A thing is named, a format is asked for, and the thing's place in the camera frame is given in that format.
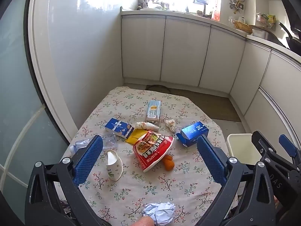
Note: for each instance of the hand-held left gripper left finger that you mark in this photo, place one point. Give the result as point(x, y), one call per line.
point(88, 160)

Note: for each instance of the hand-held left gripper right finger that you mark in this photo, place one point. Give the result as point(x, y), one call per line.
point(211, 162)

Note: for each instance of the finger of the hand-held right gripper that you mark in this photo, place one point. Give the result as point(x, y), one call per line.
point(261, 143)
point(288, 146)

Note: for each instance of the white waste bin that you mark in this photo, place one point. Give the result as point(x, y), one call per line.
point(239, 146)

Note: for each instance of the crushed white paper cup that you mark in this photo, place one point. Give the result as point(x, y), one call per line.
point(114, 167)

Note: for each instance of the blue cardboard box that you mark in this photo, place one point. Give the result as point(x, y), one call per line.
point(194, 133)

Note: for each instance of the person's left hand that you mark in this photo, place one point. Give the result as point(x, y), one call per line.
point(144, 221)

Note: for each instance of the clear plastic water bottle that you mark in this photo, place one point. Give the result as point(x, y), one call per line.
point(109, 140)

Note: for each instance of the orange peel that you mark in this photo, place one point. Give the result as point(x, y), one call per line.
point(168, 164)

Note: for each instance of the blue and white flat box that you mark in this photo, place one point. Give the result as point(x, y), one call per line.
point(117, 126)

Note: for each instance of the yellow packet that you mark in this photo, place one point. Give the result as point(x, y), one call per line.
point(135, 136)

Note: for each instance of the small crumpled tissue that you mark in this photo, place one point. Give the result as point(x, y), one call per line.
point(171, 124)

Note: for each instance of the floral tablecloth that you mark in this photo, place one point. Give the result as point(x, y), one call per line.
point(141, 188)

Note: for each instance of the red snack bag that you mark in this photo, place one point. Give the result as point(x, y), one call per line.
point(150, 153)

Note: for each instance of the crumpled floral wrapper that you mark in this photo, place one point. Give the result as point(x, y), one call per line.
point(144, 125)

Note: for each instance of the crumpled white paper ball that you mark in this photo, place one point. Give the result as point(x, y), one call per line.
point(162, 213)

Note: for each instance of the light blue milk carton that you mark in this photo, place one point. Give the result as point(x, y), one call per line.
point(154, 111)

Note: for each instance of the dark round floor mat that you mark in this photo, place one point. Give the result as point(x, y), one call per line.
point(158, 88)

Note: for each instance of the frosted glass sliding door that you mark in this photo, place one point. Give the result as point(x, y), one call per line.
point(16, 87)

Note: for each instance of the black frying pan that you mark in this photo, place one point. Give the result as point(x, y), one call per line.
point(292, 38)

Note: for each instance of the white kitchen cabinets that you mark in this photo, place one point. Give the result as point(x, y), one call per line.
point(183, 51)

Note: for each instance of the wicker basket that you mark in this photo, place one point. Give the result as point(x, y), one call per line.
point(242, 27)

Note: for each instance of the white kettle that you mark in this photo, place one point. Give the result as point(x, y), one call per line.
point(241, 20)

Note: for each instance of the black dish rack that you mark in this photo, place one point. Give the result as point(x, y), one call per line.
point(201, 1)

